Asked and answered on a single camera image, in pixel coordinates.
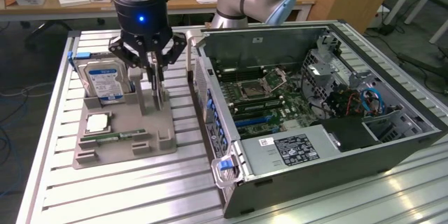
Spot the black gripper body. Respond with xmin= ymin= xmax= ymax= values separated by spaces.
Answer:
xmin=112 ymin=0 xmax=173 ymax=52

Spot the hard disk drive blue label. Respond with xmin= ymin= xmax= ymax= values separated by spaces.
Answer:
xmin=66 ymin=48 xmax=136 ymax=96

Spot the silver hard disk blue label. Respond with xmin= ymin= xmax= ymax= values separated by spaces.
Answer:
xmin=76 ymin=60 xmax=128 ymax=105

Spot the grey parts rack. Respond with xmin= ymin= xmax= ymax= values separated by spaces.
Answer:
xmin=72 ymin=66 xmax=178 ymax=170

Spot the CPU socket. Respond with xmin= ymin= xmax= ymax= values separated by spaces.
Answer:
xmin=237 ymin=80 xmax=270 ymax=99

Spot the silver CPU chip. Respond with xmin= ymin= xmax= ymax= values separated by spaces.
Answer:
xmin=85 ymin=115 xmax=109 ymax=133

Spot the silver socket cover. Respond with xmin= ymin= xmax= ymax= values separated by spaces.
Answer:
xmin=261 ymin=66 xmax=289 ymax=90

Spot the installed RAM stick white label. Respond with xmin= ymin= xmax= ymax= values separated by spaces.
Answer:
xmin=233 ymin=100 xmax=284 ymax=112

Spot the green RAM stick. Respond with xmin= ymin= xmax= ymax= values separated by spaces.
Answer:
xmin=80 ymin=129 xmax=146 ymax=143

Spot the green motherboard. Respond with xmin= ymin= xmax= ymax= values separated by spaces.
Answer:
xmin=213 ymin=62 xmax=317 ymax=141

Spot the perforated silver disk bay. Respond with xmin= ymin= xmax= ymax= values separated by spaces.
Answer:
xmin=300 ymin=35 xmax=350 ymax=99

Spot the blue case latch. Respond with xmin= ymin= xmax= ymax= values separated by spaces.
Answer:
xmin=216 ymin=155 xmax=233 ymax=172

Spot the grey power supply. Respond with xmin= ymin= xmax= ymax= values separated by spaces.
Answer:
xmin=240 ymin=125 xmax=342 ymax=176

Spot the black open PC case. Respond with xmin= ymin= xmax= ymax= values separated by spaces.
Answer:
xmin=185 ymin=19 xmax=448 ymax=219

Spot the plain silver disk bay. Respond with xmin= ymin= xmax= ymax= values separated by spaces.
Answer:
xmin=361 ymin=108 xmax=424 ymax=143

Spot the blue disk wire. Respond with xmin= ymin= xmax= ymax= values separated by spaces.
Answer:
xmin=360 ymin=89 xmax=386 ymax=116

